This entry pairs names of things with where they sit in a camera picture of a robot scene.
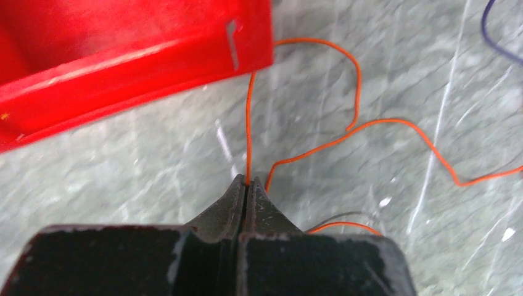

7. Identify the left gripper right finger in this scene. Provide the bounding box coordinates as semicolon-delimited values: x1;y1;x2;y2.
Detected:
245;177;304;241

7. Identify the red bin centre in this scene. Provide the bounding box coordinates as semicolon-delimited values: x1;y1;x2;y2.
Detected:
1;1;273;152

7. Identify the orange cable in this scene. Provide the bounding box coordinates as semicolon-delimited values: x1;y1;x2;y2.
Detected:
244;37;523;238

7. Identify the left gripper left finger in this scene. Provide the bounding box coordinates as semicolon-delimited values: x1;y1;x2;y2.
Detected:
184;175;246;295

